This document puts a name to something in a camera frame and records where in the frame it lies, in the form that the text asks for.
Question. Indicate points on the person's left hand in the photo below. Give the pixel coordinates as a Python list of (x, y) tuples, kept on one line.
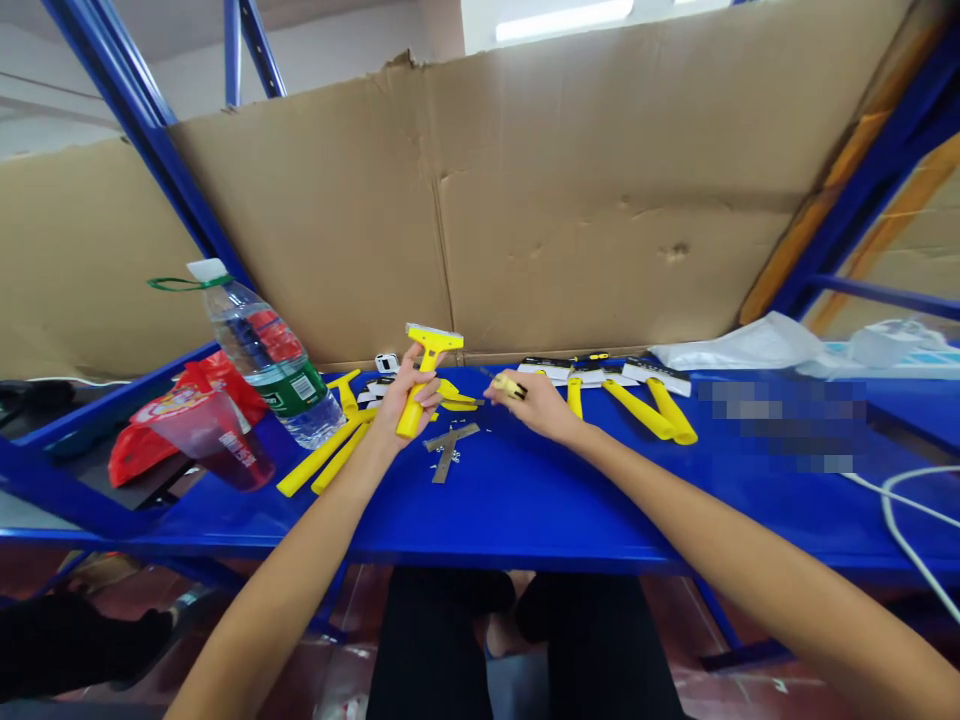
[(401, 409)]

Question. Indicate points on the person's right hand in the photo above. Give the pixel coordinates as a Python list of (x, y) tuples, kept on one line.
[(536, 409)]

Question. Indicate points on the person's right fingers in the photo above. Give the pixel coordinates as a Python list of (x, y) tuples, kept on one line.
[(504, 396)]

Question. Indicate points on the person's left thumb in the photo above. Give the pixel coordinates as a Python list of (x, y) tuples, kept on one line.
[(409, 367)]

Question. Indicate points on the person's left fingers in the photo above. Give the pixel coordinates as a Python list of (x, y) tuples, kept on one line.
[(431, 391)]

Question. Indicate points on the small yellow black screwdriver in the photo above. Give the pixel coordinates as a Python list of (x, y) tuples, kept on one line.
[(511, 388)]

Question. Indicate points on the yellow scraper with bare head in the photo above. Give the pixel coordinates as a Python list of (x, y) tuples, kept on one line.
[(431, 343)]

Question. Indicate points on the small white black device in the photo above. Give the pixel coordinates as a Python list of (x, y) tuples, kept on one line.
[(386, 361)]

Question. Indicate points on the yellow scraper head pieces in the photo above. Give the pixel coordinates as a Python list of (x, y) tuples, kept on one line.
[(457, 397)]

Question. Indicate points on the metal scraper blade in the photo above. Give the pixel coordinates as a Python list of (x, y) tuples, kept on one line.
[(444, 466), (450, 438)]

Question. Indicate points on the scattered small screws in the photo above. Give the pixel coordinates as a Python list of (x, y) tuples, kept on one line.
[(459, 454)]

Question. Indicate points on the yellow scraper with card sleeve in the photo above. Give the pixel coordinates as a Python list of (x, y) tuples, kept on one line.
[(671, 416), (637, 412), (575, 401)]

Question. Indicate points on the long yellow black screwdriver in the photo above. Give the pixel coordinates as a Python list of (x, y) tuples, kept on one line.
[(591, 357)]

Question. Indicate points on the clear plastic water bottle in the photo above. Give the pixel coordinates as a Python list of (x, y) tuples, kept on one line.
[(281, 367)]

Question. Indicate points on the clear cup with red drink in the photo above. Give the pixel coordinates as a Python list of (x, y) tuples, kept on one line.
[(229, 450)]

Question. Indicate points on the large brown cardboard sheet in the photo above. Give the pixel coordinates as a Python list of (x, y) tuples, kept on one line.
[(570, 202)]

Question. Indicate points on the white plastic bag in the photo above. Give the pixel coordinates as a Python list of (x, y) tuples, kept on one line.
[(750, 345)]

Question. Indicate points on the person's legs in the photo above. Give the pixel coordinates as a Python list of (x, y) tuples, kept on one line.
[(600, 645)]

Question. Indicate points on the red plastic bag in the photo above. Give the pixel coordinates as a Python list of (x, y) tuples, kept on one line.
[(142, 442)]

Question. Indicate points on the small brown cardboard sheet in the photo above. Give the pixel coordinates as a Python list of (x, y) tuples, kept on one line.
[(90, 262)]

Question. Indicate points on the blue metal rack frame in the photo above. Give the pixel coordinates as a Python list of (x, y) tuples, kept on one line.
[(135, 97)]

